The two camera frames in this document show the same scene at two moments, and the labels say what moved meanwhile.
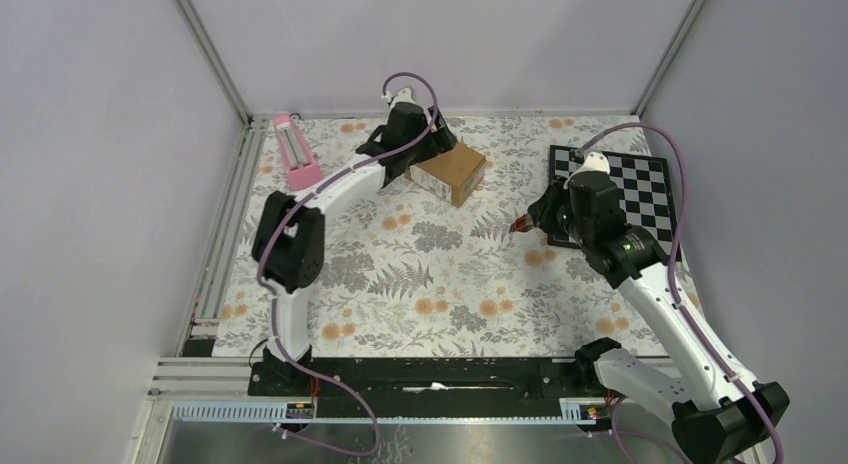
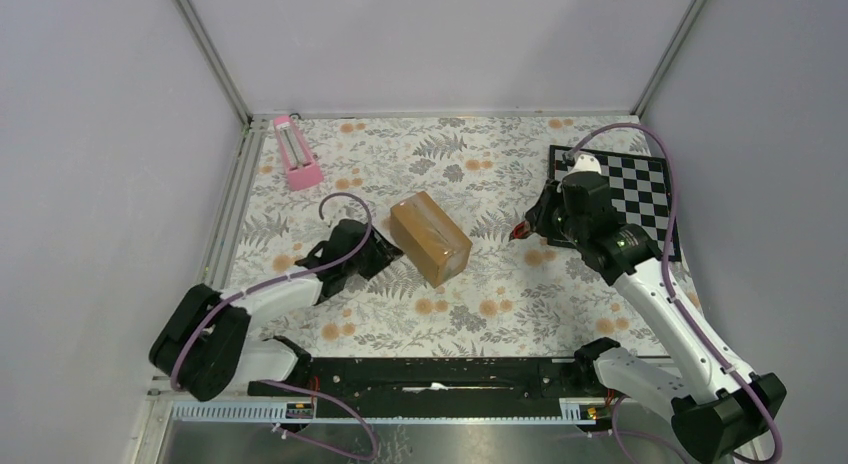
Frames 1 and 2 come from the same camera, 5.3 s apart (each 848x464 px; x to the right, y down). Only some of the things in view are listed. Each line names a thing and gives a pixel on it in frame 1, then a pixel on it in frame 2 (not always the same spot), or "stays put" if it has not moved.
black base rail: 448,380 stays put
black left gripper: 439,142 to 383,254
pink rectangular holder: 302,171 stays put
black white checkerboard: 645,185 stays put
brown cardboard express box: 450,175 to 427,239
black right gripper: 542,210 stays put
